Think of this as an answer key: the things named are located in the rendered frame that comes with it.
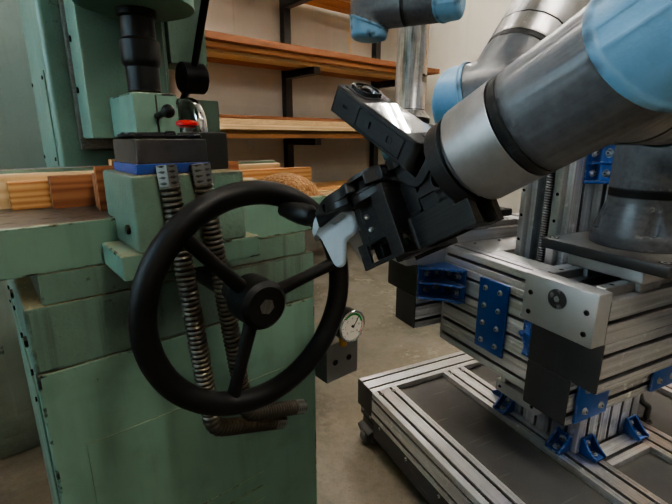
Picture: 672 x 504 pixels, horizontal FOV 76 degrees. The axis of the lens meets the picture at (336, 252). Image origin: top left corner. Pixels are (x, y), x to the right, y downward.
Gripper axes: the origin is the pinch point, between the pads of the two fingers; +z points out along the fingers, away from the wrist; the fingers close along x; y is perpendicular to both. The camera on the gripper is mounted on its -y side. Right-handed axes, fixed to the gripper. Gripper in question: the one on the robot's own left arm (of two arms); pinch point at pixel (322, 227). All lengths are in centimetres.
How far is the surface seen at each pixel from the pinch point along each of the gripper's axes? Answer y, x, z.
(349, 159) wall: -136, 239, 238
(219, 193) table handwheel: -6.0, -9.6, 2.6
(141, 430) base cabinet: 16.6, -15.7, 36.9
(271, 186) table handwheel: -6.4, -3.4, 2.4
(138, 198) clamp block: -9.5, -15.5, 10.8
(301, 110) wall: -170, 183, 216
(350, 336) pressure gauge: 13.1, 20.7, 28.7
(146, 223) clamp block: -7.0, -14.8, 12.3
